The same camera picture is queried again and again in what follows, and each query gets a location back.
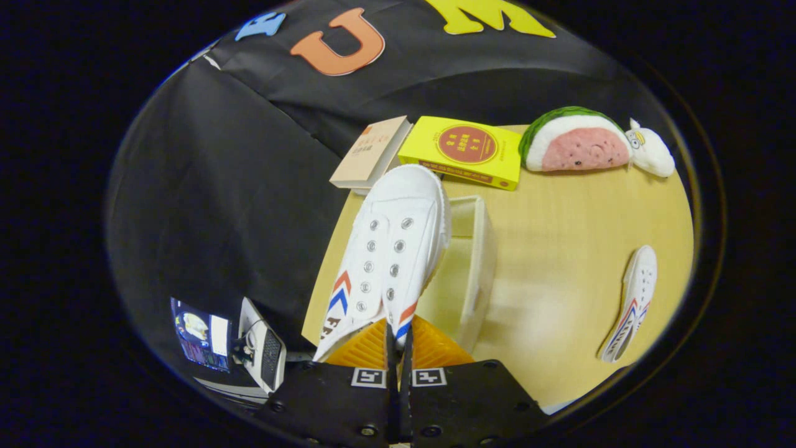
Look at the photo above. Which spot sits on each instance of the watermelon slice plush toy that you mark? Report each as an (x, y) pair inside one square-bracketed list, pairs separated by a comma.
[(578, 149)]

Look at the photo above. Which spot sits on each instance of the cream fabric storage box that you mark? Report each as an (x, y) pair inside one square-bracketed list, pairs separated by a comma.
[(480, 261)]

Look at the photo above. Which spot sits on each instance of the white plush toy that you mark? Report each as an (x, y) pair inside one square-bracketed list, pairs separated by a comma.
[(653, 155)]

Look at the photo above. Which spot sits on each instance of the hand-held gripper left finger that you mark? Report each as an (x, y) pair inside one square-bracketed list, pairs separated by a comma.
[(336, 404)]

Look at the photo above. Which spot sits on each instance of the yellow book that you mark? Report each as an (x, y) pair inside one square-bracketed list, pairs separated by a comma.
[(463, 149)]

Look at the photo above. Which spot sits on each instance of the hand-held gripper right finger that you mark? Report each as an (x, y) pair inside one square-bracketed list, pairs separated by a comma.
[(472, 404)]

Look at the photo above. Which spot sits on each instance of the white canvas shoe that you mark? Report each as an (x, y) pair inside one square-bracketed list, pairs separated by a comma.
[(398, 205), (637, 286)]

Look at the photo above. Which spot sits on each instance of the beige book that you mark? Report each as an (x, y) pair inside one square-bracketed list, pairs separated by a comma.
[(367, 152)]

